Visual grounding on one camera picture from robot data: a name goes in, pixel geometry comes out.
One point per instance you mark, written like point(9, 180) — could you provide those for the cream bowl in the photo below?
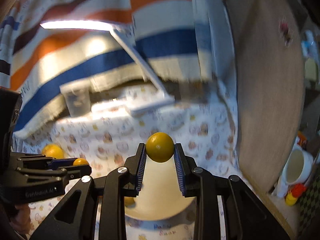
point(160, 195)

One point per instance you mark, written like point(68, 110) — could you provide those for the bear printed cloth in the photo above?
point(112, 135)

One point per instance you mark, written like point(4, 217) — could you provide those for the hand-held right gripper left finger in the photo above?
point(141, 167)

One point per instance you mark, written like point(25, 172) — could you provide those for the yellow cherry tomato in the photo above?
point(160, 146)

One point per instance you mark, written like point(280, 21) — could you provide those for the white mug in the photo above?
point(297, 165)

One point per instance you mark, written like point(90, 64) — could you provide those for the person's left hand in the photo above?
point(23, 217)

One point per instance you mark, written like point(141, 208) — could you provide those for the round wooden board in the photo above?
point(270, 92)

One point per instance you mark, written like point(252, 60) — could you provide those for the large orange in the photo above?
point(80, 161)

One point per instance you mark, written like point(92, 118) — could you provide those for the small cartoon sticker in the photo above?
point(285, 31)

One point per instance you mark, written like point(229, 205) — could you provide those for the dark checkered cloth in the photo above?
point(310, 205)

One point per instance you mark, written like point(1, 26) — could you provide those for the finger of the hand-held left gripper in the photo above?
point(80, 171)
point(58, 163)

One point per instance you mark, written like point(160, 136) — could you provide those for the striped blanket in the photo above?
point(87, 62)

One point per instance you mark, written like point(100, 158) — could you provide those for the white desk lamp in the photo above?
point(150, 105)

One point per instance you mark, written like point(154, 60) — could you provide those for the red and yellow toy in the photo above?
point(295, 193)

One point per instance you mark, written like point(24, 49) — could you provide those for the lidded translucent plastic container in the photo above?
point(76, 102)

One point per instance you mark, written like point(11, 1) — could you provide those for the small yellow fruit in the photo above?
point(130, 202)

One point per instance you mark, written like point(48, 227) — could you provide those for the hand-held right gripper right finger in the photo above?
point(180, 170)

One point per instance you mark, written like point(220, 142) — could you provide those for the large yellow apple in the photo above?
point(52, 151)

